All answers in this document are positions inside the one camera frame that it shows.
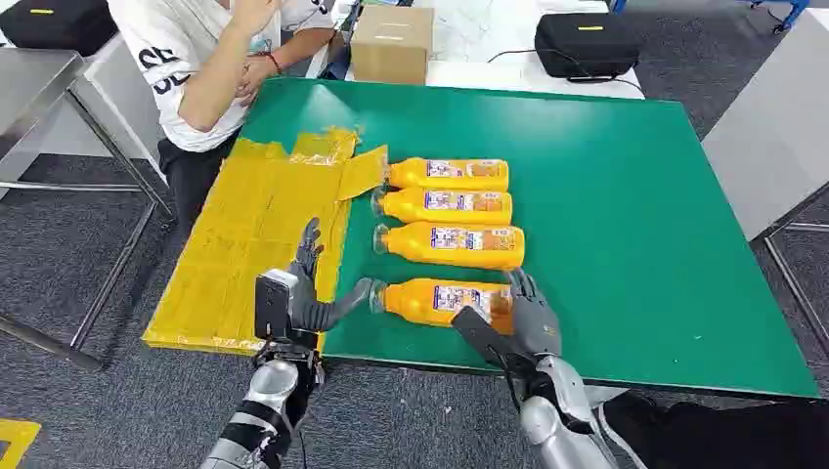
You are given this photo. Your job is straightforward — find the orange juice bottle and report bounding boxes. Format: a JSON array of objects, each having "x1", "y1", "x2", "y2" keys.
[
  {"x1": 369, "y1": 277, "x2": 516, "y2": 336},
  {"x1": 371, "y1": 187, "x2": 514, "y2": 227},
  {"x1": 372, "y1": 221, "x2": 527, "y2": 272},
  {"x1": 386, "y1": 156, "x2": 510, "y2": 192}
]

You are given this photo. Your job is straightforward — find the black carry case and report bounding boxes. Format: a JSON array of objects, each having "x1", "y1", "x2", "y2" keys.
[
  {"x1": 534, "y1": 13, "x2": 642, "y2": 82},
  {"x1": 0, "y1": 0, "x2": 120, "y2": 59}
]

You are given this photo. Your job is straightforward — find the grey table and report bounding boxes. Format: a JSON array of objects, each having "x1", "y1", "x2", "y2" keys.
[{"x1": 701, "y1": 9, "x2": 829, "y2": 358}]

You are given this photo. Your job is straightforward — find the yellow sheet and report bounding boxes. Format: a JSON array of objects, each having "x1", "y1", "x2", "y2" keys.
[{"x1": 142, "y1": 127, "x2": 390, "y2": 356}]

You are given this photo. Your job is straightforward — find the steel table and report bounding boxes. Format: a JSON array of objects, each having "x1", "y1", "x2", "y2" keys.
[{"x1": 0, "y1": 48, "x2": 176, "y2": 371}]

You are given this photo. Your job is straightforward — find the white table foot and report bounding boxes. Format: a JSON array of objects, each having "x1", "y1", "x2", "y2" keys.
[{"x1": 583, "y1": 386, "x2": 629, "y2": 409}]

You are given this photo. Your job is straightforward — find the white table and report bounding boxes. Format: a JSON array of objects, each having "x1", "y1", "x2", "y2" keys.
[{"x1": 304, "y1": 0, "x2": 645, "y2": 101}]

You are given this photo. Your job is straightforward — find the green table mat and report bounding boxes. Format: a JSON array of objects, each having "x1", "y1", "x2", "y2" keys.
[{"x1": 240, "y1": 76, "x2": 822, "y2": 400}]

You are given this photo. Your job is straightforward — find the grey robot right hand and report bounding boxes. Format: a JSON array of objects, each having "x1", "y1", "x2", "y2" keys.
[{"x1": 503, "y1": 267, "x2": 563, "y2": 359}]

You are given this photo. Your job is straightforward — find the person's left hand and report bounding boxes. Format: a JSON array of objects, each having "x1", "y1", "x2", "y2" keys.
[{"x1": 234, "y1": 55, "x2": 283, "y2": 108}]

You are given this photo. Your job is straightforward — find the cardboard box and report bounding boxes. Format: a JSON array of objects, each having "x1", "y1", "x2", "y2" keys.
[{"x1": 350, "y1": 5, "x2": 435, "y2": 86}]

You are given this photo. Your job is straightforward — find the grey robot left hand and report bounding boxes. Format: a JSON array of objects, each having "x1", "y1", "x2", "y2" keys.
[{"x1": 286, "y1": 217, "x2": 375, "y2": 334}]

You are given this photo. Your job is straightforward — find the person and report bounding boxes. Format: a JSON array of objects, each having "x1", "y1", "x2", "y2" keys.
[{"x1": 107, "y1": 0, "x2": 338, "y2": 225}]

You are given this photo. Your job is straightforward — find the white panel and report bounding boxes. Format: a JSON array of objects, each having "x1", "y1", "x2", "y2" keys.
[{"x1": 38, "y1": 35, "x2": 168, "y2": 186}]

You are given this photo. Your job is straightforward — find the person's right hand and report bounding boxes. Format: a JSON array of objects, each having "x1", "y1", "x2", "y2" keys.
[{"x1": 230, "y1": 0, "x2": 286, "y2": 35}]

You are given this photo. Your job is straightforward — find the black leg with shoe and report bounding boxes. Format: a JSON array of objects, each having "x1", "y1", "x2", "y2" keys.
[{"x1": 602, "y1": 391, "x2": 829, "y2": 469}]

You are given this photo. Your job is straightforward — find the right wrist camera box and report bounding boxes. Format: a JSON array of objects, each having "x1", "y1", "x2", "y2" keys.
[{"x1": 451, "y1": 306, "x2": 519, "y2": 370}]

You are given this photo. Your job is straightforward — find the black cable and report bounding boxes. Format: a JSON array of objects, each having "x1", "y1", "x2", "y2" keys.
[{"x1": 487, "y1": 48, "x2": 643, "y2": 93}]

